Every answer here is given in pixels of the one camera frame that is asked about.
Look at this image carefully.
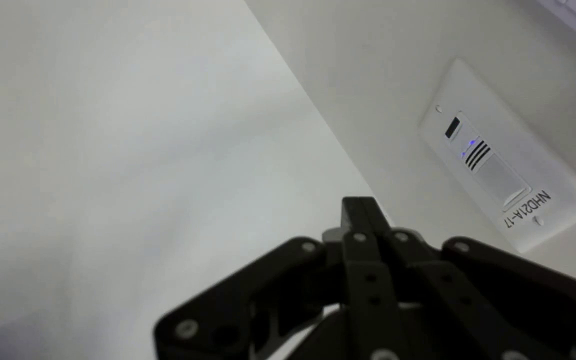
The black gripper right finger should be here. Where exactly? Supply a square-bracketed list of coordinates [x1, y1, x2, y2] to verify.
[370, 195, 576, 360]

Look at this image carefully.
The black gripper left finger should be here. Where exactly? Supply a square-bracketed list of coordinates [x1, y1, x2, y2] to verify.
[153, 195, 396, 360]

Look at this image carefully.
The white light switch plate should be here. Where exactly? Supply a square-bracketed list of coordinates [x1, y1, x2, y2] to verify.
[419, 57, 576, 254]

